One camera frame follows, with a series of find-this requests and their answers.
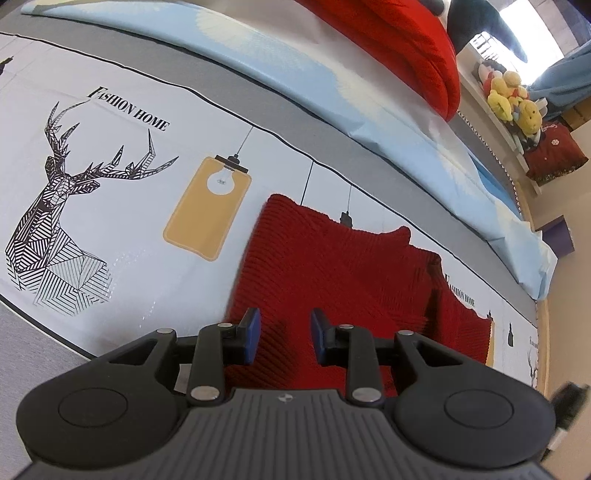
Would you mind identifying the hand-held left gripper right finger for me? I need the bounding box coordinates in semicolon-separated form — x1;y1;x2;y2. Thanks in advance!
309;308;467;408

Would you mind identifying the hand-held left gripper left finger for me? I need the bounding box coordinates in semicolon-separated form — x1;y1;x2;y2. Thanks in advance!
99;308;262;408

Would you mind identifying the dark red knit sweater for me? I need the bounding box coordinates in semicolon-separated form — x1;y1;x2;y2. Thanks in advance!
224;194;495;398

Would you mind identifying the purple bag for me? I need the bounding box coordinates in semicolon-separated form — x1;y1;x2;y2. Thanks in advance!
542;217;576;257

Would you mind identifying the dark red cushion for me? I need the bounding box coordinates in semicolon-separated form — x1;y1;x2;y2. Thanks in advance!
525;121;590;182

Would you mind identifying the dark striped plush toy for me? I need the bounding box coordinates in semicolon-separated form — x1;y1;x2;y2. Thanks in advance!
519;129;544;153

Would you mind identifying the light blue duvet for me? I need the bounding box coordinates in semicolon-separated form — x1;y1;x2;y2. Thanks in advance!
21;0;560;301

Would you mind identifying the yellow duck plush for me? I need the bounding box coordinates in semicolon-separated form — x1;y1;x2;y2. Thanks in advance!
488;90;516;123

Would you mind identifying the red folded blanket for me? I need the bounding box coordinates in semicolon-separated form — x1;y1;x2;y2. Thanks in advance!
295;0;463;123

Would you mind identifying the pale orange plush toy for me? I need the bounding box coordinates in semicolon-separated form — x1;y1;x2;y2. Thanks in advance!
490;70;527;99

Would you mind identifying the blue curtain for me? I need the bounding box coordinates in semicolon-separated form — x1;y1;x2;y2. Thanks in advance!
529;44;591;121

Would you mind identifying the teal shark plush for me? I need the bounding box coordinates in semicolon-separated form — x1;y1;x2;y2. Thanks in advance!
445;0;530;64

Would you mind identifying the window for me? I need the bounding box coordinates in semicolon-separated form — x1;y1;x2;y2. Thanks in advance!
468;0;567;75

